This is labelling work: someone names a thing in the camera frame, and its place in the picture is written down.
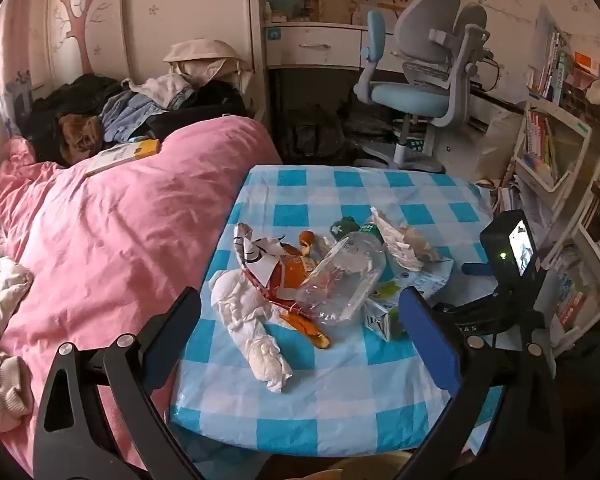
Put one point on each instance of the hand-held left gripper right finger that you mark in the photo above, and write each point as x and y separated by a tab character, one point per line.
430	340

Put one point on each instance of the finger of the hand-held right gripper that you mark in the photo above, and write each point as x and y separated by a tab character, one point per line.
477	269

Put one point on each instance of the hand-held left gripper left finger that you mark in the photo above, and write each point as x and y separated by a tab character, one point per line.
180	312

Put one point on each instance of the large white tissue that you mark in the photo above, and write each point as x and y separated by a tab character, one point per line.
250	320

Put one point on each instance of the orange white snack wrapper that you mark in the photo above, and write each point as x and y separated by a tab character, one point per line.
252	255

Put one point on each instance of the long orange peel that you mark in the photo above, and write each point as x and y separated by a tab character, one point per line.
312	332

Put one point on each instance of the blue white flat packet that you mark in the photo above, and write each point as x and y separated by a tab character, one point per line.
425	280

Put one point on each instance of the small white green carton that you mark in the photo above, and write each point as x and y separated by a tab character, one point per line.
380	317

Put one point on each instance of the crumpled white tissue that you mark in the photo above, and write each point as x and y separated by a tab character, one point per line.
400	245

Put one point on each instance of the beige paper bag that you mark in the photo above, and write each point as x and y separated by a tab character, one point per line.
497	142

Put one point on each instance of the clear plastic bottle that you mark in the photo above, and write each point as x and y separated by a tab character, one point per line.
340	285

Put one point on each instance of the pink duvet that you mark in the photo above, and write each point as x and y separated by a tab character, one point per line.
105	235

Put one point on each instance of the blue white checkered tablecloth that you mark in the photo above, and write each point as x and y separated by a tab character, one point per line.
330	385

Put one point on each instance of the row of thin books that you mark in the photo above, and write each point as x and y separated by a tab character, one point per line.
535	135

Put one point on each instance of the green cloth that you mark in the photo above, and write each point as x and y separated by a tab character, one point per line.
342	226

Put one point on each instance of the small orange peel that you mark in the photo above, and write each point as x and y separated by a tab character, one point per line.
307	240

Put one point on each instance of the yellow white book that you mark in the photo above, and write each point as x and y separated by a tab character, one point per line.
125	152

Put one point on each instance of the row of colourful books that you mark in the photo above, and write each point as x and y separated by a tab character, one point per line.
555	70

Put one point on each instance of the cream crumpled garment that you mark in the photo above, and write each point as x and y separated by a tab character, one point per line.
2	285

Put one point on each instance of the cream knit garment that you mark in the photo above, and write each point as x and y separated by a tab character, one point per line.
2	390

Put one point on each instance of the blue denim garment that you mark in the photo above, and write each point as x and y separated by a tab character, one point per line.
130	115

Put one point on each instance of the black garment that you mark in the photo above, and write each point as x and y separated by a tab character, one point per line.
205	105

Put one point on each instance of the black bag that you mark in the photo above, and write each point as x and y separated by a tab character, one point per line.
310	132

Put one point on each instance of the white grey garment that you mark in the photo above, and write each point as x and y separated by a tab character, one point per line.
165	87

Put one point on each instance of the grey blue desk chair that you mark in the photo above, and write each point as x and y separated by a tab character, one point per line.
420	25

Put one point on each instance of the pile of clothes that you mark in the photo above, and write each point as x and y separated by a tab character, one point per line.
70	100

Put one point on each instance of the beige cloth bag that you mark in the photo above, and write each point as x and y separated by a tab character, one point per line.
205	60

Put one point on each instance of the white desk with drawers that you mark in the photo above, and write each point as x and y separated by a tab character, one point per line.
310	45

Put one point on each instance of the pink curtain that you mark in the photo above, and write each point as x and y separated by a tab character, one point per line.
20	50

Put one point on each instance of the white wardrobe with tree decal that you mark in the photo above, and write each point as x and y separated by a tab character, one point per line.
180	5

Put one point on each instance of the teal box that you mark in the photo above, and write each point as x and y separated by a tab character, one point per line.
285	7

